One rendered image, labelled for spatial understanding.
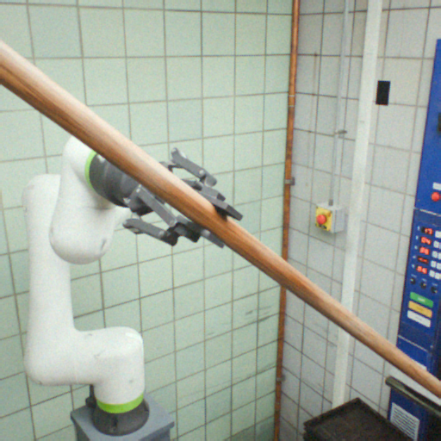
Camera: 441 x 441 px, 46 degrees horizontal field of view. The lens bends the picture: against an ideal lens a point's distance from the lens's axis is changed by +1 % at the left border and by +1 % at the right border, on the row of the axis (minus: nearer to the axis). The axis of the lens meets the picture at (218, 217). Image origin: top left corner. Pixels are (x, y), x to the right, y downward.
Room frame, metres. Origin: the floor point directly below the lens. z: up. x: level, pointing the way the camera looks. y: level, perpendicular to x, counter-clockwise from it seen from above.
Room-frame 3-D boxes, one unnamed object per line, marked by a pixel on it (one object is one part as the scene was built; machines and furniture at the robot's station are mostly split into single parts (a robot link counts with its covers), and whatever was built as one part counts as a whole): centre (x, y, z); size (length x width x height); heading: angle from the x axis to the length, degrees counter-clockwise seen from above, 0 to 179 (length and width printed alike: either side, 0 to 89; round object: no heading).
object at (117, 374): (1.12, 0.27, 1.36); 0.16 x 0.13 x 0.19; 94
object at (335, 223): (1.99, -0.46, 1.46); 0.10 x 0.07 x 0.10; 34
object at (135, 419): (1.17, 0.29, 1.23); 0.26 x 0.15 x 0.06; 39
